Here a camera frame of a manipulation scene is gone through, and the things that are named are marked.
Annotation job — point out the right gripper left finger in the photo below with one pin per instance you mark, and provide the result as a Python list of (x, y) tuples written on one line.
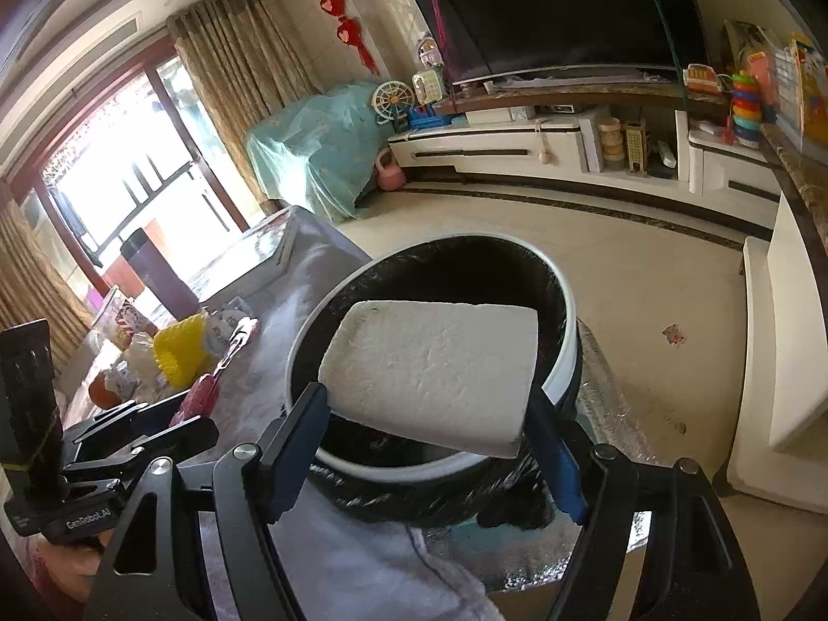
[(288, 448)]

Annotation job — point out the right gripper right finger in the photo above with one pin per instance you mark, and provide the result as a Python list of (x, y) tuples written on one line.
[(563, 451)]

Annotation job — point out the white foam block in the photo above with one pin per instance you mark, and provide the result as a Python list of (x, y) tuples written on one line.
[(452, 375)]

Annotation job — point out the white tissue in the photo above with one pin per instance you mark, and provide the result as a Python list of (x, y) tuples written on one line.
[(143, 369)]

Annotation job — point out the yellow foam fruit net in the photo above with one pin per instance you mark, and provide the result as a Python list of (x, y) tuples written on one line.
[(180, 352)]

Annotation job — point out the cartoon paper wrapper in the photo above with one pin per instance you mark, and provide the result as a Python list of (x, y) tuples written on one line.
[(220, 325)]

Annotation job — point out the white trash bin black liner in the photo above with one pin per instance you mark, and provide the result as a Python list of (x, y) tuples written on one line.
[(376, 477)]

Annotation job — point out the person's left hand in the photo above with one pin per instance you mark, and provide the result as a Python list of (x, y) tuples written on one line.
[(68, 570)]

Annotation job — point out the pink candy wrapper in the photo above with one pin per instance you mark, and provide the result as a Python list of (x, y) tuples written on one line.
[(202, 397)]

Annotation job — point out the silver foil floor mat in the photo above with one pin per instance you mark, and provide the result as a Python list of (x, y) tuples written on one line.
[(506, 559)]

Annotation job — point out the clear jar of snack balls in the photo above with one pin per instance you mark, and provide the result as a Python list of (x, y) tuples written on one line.
[(119, 320)]

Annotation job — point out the beige curtain left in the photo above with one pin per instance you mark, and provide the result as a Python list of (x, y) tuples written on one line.
[(31, 288)]

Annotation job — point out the beige curtain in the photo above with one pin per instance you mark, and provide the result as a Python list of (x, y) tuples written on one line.
[(244, 69), (31, 288)]

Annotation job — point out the purple thermos bottle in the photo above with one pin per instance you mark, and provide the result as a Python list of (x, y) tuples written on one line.
[(157, 274)]

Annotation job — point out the marble top side counter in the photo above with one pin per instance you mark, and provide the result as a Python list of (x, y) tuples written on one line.
[(779, 444)]

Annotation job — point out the pink kettlebell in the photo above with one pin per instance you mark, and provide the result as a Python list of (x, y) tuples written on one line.
[(389, 175)]

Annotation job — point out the teal cloth covered armchair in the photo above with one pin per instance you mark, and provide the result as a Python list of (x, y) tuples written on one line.
[(319, 152)]

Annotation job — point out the white tv cabinet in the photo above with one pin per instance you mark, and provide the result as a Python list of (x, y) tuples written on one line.
[(643, 139)]

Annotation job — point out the toy ferris wheel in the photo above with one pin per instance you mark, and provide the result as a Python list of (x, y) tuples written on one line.
[(392, 101)]

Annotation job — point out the yellow toy phone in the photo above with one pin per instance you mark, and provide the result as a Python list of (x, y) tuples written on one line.
[(428, 86)]

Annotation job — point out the beige curtain right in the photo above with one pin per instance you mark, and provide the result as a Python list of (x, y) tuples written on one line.
[(244, 69)]

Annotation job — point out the red heart knot hanging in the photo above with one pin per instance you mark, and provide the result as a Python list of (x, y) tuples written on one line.
[(349, 32)]

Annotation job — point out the black flat screen television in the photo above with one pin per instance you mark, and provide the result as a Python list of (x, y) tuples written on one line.
[(480, 39)]

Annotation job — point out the yellow picture book box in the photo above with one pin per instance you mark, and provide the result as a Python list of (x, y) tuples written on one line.
[(801, 96)]

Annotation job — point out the colourful stacking ring toy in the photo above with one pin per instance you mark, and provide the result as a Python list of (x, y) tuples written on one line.
[(746, 109)]

